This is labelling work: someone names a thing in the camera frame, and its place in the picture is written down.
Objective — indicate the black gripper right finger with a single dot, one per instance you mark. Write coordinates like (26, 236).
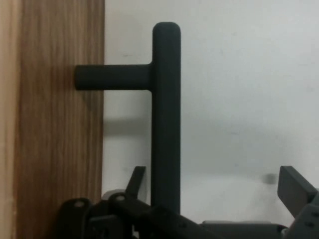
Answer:
(295, 189)

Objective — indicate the brown wooden drawer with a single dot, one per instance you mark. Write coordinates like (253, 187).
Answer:
(54, 119)

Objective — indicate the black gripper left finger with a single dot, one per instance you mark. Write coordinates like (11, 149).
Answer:
(135, 183)

